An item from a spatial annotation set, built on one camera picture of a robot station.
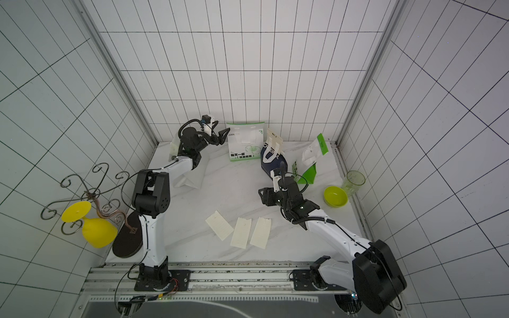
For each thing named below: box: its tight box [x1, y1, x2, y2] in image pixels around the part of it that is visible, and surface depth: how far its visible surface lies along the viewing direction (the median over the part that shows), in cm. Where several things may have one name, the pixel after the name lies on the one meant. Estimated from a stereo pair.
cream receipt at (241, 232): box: [229, 217, 252, 250], surface depth 87 cm
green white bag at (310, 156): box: [292, 133, 329, 185], surface depth 93 cm
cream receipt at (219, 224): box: [204, 210, 234, 242], surface depth 89 cm
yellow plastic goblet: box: [60, 200, 118, 249], surface depth 62 cm
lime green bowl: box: [323, 185, 349, 209], surface depth 95 cm
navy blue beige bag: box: [260, 127, 288, 177], surface depth 96 cm
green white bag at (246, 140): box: [226, 121, 266, 162], surface depth 105 cm
